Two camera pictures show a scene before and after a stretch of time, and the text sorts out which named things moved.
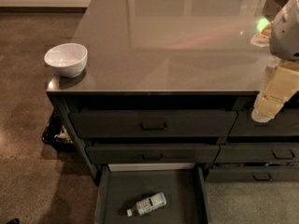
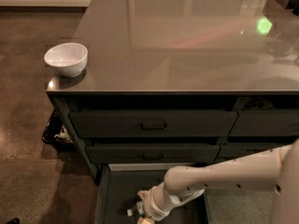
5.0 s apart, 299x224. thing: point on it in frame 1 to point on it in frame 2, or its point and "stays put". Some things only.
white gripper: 286,36 to 151,203
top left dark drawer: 151,124 stays put
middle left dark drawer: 154,154 stays put
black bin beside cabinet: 56,134 stays put
